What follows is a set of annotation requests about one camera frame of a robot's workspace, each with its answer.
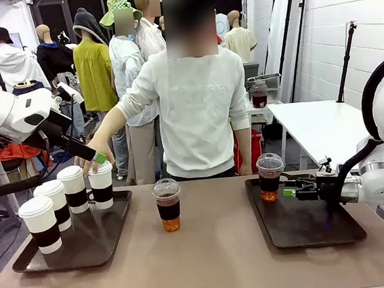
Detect person's right forearm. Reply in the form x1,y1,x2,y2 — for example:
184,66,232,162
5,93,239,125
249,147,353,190
88,103,135,148

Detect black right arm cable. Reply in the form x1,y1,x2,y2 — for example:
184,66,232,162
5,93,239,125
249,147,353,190
312,57,384,214

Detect tall mannequin in white shirt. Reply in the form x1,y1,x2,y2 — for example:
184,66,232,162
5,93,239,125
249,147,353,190
132,0,170,66

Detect small white table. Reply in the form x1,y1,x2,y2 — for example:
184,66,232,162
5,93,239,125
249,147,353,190
0,142,21,216

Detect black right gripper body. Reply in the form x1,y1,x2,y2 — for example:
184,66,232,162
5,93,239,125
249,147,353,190
295,172,343,211

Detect mannequin in black sweater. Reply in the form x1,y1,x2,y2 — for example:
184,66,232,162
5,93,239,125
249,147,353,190
33,20,87,142

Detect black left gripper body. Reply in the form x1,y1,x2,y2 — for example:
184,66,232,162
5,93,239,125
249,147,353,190
21,104,98,168

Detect white paper cup black sleeve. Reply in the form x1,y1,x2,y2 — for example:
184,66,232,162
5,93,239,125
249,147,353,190
16,194,65,258
55,164,91,217
32,178,74,235
85,159,118,211

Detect mannequin with green checked hat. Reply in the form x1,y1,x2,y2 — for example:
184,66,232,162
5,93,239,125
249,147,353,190
98,0,167,188

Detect glass jar with dark liquid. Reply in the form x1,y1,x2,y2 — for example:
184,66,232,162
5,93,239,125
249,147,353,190
250,79,270,110

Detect mannequin in cream shirt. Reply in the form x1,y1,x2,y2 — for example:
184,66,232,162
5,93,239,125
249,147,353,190
215,7,260,67

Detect large white table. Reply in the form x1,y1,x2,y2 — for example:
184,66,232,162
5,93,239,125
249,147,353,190
265,94,381,192

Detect black tripod on white table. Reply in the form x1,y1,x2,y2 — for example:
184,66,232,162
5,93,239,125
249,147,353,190
328,18,365,104

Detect dark brown serving tray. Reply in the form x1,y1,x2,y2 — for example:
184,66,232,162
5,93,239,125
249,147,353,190
244,167,369,253
6,189,140,275

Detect mannequin in yellow-green top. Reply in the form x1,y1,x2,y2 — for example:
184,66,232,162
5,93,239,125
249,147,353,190
68,4,132,184

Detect person's left forearm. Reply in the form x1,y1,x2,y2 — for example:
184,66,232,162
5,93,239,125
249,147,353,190
234,127,254,169

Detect clear plastic iced coffee cup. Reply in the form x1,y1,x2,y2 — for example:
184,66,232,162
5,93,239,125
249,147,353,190
150,177,186,234
254,151,288,204

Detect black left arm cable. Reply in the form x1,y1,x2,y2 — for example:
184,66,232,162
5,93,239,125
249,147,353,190
0,126,83,199

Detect person's right hand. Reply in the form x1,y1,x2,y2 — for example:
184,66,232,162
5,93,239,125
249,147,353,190
71,133,118,178

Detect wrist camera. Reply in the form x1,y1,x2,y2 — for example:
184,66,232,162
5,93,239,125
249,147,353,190
52,80,85,108
316,157,336,177

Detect mannequin with black hat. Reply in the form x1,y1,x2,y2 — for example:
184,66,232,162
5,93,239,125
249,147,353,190
0,22,54,99

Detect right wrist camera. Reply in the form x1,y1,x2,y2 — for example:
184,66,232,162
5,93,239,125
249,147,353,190
316,157,336,177

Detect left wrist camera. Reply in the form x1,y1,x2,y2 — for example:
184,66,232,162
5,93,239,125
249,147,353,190
52,80,85,108

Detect person in white sweater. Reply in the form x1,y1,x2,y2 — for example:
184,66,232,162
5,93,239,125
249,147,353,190
105,0,257,188

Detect orange cloth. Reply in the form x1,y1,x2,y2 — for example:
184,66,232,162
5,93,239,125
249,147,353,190
0,136,55,174

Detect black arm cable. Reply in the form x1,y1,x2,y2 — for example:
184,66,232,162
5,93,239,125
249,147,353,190
0,126,83,199
312,57,384,214

